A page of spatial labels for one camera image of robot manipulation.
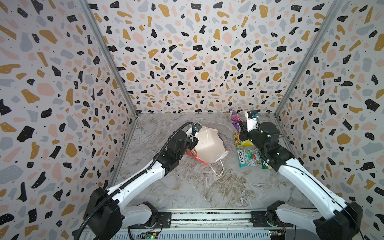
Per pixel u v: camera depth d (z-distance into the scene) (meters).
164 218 0.75
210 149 1.02
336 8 0.72
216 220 0.75
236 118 0.71
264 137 0.54
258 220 0.74
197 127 0.64
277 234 0.72
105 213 0.38
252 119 0.61
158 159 0.56
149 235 0.70
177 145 0.57
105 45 0.82
